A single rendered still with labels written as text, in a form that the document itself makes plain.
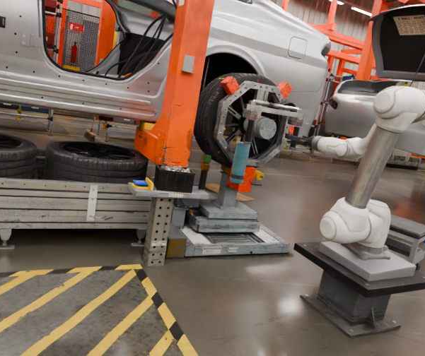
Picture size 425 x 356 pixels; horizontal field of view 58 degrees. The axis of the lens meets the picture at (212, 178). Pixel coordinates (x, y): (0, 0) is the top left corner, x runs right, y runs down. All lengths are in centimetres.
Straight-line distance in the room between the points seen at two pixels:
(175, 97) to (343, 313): 145
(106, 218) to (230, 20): 163
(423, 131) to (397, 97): 309
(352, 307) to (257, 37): 198
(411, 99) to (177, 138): 123
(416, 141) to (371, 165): 300
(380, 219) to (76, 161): 169
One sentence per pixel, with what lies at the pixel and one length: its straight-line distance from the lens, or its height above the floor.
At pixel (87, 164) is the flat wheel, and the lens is 237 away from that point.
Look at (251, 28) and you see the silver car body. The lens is 302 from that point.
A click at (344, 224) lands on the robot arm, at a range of 185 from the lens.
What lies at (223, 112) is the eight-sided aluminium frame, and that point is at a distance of 242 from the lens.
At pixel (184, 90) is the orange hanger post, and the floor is 100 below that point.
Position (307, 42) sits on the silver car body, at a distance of 331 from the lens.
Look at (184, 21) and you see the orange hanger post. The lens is 224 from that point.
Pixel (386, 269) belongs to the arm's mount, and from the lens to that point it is 202.
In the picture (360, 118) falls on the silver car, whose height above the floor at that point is 103.
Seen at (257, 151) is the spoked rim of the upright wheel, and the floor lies 66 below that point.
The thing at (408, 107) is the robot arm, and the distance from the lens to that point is 172.
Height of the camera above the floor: 100
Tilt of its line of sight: 12 degrees down
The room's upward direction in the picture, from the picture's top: 10 degrees clockwise
